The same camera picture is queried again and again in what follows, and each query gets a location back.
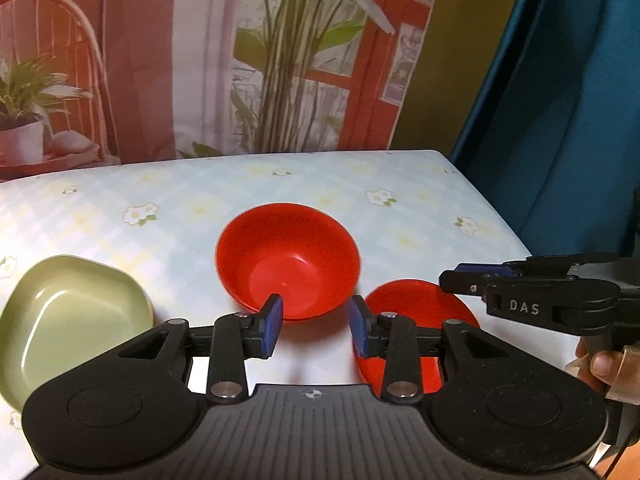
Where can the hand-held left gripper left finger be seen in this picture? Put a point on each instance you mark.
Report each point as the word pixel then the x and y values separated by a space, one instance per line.
pixel 272 325

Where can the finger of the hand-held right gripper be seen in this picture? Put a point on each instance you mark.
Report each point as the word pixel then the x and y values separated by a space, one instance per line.
pixel 550 263
pixel 520 305

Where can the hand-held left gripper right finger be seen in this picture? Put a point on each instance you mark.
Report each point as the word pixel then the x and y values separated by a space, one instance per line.
pixel 359 330

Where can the red plastic bowl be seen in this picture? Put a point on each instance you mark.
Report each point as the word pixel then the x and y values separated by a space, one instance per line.
pixel 415 300
pixel 280 250

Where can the green square plate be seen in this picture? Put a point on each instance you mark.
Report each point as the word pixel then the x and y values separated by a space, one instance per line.
pixel 65 320

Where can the person's right hand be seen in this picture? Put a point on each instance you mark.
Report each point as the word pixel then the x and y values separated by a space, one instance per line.
pixel 607 367

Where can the floral checked tablecloth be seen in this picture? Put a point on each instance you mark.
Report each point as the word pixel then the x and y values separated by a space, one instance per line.
pixel 200 200

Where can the teal curtain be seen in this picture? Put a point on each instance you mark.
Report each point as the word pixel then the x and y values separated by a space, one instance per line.
pixel 550 110

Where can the printed room scene backdrop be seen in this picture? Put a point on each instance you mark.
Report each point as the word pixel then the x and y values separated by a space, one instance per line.
pixel 150 60

